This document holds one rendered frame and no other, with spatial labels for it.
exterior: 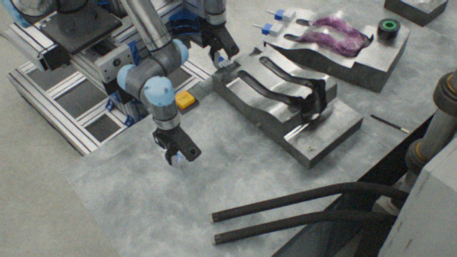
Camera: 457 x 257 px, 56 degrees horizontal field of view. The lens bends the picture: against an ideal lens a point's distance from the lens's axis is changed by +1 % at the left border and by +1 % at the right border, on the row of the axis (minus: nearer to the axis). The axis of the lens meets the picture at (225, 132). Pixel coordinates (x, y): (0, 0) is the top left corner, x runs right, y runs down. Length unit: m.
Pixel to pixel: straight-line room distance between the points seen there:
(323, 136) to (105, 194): 0.74
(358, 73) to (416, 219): 0.98
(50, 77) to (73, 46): 1.26
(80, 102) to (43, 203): 0.60
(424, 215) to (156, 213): 0.87
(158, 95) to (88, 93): 1.56
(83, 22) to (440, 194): 1.31
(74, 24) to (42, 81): 1.27
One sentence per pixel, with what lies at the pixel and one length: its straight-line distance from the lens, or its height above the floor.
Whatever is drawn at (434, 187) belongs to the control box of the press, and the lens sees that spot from 0.69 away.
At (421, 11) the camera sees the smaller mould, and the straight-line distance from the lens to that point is 2.00.
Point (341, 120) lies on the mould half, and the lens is 1.51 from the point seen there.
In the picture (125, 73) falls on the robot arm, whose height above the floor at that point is 1.18.
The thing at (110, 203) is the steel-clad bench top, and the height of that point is 0.80.
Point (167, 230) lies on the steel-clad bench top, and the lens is 1.36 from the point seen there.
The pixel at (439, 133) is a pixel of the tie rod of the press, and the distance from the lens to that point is 1.16.
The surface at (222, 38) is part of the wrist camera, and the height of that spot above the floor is 1.01.
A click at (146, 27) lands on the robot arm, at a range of 1.26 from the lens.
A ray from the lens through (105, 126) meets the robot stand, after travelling 2.47.
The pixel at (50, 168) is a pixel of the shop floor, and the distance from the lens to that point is 2.69.
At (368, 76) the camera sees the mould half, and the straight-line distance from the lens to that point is 1.67.
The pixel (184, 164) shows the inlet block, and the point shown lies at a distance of 1.41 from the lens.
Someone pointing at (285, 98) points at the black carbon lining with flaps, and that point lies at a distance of 1.48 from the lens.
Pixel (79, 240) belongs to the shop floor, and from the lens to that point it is 2.38.
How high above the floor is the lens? 2.00
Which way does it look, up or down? 52 degrees down
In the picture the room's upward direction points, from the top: 7 degrees counter-clockwise
